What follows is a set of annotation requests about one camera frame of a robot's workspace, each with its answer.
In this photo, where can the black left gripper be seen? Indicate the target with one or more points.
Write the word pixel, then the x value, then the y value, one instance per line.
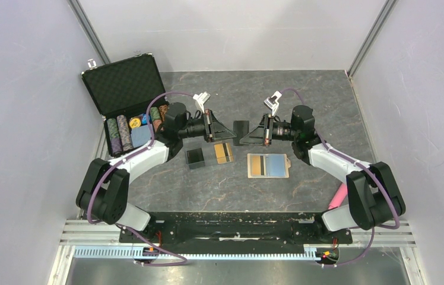
pixel 213 129

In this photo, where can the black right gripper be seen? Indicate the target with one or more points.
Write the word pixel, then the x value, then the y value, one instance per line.
pixel 263 134

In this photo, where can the gold credit card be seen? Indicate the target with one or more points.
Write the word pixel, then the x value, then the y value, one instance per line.
pixel 223 153
pixel 257 165

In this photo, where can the beige leather card holder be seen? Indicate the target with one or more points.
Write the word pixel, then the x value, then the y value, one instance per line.
pixel 276 166

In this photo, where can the black credit card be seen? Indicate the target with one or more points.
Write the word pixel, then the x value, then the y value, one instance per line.
pixel 241 129

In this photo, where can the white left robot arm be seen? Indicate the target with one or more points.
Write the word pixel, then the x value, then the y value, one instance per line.
pixel 104 192

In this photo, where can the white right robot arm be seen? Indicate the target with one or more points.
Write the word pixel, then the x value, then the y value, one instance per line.
pixel 373 195

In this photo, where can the clear acrylic card stand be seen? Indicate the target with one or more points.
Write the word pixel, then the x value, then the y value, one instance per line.
pixel 200 156

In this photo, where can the blue playing card deck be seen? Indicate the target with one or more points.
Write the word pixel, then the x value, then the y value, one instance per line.
pixel 141 135

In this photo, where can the orange black poker chip stack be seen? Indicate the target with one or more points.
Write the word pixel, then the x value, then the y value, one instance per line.
pixel 163 110

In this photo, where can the blue dealer chip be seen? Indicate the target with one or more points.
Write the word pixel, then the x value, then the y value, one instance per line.
pixel 145 119

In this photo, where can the yellow dealer chip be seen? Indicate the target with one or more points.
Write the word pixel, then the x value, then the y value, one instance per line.
pixel 135 122

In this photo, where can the black poker chip case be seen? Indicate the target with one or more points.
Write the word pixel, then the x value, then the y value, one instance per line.
pixel 125 87

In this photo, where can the pink cylinder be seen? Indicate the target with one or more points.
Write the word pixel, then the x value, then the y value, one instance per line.
pixel 339 197

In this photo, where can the green poker chip stack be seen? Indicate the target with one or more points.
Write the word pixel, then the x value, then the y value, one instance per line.
pixel 113 129

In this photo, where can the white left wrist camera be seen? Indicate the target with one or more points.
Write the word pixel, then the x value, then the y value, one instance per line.
pixel 200 100

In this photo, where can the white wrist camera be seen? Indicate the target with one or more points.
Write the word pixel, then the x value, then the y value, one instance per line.
pixel 200 100
pixel 272 102

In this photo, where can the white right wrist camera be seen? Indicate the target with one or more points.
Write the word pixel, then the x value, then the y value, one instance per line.
pixel 272 102

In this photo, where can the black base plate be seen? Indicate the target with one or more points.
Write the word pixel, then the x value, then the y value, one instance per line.
pixel 240 232

